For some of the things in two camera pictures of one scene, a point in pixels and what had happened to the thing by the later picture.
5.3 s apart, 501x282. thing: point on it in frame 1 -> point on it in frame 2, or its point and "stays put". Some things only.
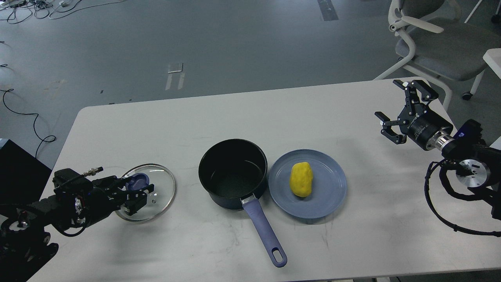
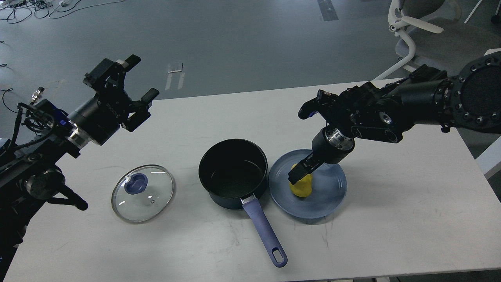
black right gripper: x=419 y=122 -> x=329 y=145
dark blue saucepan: x=232 y=170 stays put
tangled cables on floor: x=16 y=11 stays put
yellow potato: x=301 y=179 stays put
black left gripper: x=108 y=194 -> x=100 y=117
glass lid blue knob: x=136 y=181 stays put
